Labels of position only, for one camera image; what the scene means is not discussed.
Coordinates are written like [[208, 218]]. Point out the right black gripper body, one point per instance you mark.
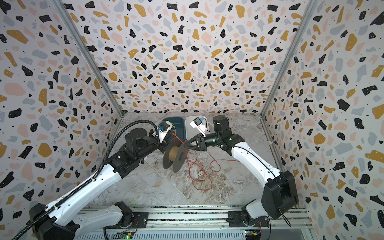
[[198, 142]]

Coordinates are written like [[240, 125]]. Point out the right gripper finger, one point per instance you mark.
[[197, 146], [195, 139]]

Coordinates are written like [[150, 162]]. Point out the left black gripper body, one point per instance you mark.
[[152, 143]]

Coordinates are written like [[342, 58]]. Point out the grey cable spool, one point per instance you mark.
[[175, 156]]

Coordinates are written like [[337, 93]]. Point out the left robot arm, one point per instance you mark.
[[61, 220]]

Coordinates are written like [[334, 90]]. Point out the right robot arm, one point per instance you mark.
[[279, 188]]

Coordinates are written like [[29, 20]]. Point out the white plastic bin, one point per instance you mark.
[[190, 131]]

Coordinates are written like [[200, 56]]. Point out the teal plastic bin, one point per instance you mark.
[[178, 127]]

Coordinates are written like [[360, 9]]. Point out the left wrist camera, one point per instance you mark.
[[163, 128]]

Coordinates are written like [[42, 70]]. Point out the left frame post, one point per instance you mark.
[[65, 16]]

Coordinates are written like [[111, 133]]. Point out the frame post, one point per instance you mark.
[[65, 16], [294, 45]]

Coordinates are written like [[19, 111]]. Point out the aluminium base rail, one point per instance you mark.
[[203, 223]]

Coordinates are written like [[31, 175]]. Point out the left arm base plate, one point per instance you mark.
[[139, 220]]

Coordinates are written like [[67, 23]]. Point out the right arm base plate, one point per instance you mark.
[[238, 219]]

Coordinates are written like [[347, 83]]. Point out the right frame post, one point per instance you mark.
[[294, 45]]

